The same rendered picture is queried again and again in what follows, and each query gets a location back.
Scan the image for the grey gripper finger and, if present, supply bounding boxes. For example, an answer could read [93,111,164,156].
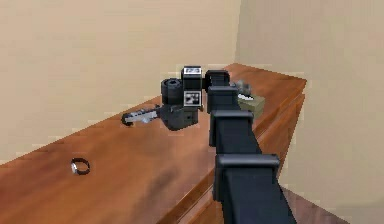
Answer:
[120,105,162,127]

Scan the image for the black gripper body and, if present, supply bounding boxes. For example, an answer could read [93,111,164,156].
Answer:
[158,77,200,132]

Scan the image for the brown wooden chest of drawers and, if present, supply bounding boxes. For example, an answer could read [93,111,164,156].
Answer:
[0,63,308,224]

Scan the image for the olive green tissue box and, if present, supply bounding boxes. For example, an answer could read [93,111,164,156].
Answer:
[233,80,267,120]

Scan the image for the black and silver ring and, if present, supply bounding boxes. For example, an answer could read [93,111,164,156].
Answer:
[70,157,91,176]

